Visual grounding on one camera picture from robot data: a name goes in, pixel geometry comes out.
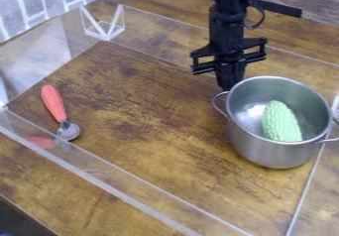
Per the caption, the clear acrylic corner bracket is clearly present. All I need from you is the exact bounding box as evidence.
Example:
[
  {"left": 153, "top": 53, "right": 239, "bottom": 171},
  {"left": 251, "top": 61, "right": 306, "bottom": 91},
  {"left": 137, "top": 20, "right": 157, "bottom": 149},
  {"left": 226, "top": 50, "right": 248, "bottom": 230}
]
[{"left": 80, "top": 4, "right": 124, "bottom": 41}]

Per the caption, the black cable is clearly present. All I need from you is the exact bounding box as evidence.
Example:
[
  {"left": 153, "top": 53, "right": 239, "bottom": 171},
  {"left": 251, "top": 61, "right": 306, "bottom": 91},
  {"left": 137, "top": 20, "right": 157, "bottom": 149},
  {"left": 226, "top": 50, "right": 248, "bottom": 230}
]
[{"left": 243, "top": 1, "right": 267, "bottom": 31}]

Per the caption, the black strip on wall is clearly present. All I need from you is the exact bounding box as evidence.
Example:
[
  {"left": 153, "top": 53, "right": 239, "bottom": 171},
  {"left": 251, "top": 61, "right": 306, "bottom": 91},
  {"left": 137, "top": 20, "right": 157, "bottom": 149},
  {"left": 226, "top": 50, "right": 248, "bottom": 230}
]
[{"left": 260, "top": 0, "right": 302, "bottom": 18}]

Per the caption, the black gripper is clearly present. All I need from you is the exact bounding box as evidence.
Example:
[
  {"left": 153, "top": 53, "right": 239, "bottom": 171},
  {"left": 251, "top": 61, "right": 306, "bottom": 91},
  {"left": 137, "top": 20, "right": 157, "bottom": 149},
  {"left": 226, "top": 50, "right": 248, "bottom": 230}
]
[{"left": 191, "top": 13, "right": 267, "bottom": 91}]

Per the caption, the green knitted object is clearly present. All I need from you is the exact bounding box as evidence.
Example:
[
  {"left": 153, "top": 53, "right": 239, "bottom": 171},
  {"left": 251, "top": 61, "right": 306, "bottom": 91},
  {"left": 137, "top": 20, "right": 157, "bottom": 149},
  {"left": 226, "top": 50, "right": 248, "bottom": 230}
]
[{"left": 262, "top": 100, "right": 303, "bottom": 142}]

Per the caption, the orange handled metal spoon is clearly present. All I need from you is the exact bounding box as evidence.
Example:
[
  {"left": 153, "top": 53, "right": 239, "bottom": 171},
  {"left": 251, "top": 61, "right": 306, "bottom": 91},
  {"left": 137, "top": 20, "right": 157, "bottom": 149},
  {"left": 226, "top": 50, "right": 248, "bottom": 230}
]
[{"left": 41, "top": 84, "right": 81, "bottom": 141}]

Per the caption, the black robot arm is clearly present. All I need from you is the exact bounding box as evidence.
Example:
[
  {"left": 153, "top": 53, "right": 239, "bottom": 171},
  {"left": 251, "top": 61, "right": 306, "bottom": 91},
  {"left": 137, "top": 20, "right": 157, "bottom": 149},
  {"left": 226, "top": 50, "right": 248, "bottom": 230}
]
[{"left": 191, "top": 0, "right": 267, "bottom": 90}]

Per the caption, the clear acrylic enclosure wall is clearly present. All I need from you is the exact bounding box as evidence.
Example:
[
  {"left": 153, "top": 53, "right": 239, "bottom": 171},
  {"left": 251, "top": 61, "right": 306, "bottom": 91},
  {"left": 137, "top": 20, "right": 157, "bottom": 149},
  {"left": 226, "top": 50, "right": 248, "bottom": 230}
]
[{"left": 0, "top": 109, "right": 252, "bottom": 236}]

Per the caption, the silver metal pot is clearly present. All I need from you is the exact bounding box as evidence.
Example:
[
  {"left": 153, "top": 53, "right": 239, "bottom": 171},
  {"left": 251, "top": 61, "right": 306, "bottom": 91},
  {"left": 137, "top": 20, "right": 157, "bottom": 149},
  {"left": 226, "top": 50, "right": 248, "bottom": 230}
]
[{"left": 212, "top": 76, "right": 339, "bottom": 169}]

